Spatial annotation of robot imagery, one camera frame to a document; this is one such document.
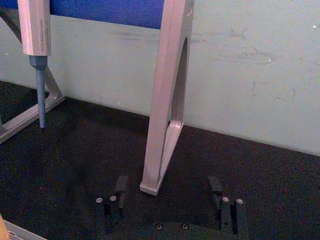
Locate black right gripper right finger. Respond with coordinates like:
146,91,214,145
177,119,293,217
206,175,248,236

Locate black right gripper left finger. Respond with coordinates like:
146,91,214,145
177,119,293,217
95,175,130,235

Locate black table cloth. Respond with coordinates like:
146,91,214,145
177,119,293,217
0,79,320,240

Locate grey plastic case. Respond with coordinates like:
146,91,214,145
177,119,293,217
0,213,48,240

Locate blue panel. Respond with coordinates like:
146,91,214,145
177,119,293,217
48,0,166,30

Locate pale grey stand frame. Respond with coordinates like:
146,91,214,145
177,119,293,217
0,0,196,196

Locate plain pale wall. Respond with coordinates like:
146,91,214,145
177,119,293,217
0,0,320,158

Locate pale handled tool, grey tip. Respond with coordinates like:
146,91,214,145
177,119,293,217
16,0,53,130

